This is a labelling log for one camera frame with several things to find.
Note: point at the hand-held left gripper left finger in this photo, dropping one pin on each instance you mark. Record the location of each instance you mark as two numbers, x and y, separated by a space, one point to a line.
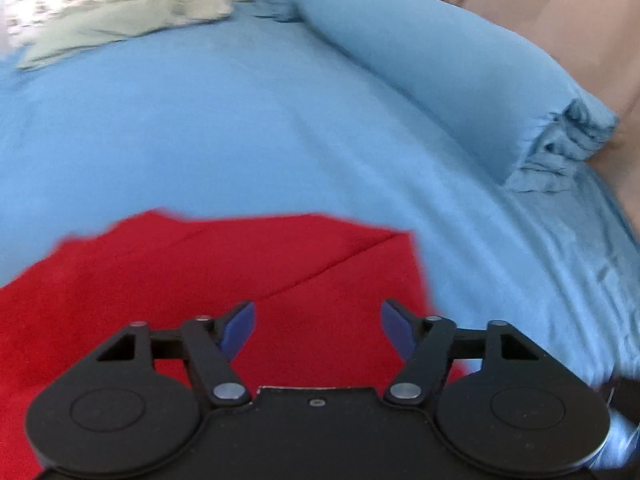
241 324

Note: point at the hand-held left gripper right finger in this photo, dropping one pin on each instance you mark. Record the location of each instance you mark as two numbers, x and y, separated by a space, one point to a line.
395 325

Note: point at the red cloth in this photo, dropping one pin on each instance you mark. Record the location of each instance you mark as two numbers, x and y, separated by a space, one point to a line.
165 280

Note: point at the light green cloth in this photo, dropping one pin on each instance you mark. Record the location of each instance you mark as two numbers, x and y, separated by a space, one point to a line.
125 15

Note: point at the blue bed sheet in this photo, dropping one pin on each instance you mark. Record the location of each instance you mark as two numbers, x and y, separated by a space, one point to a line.
210 130

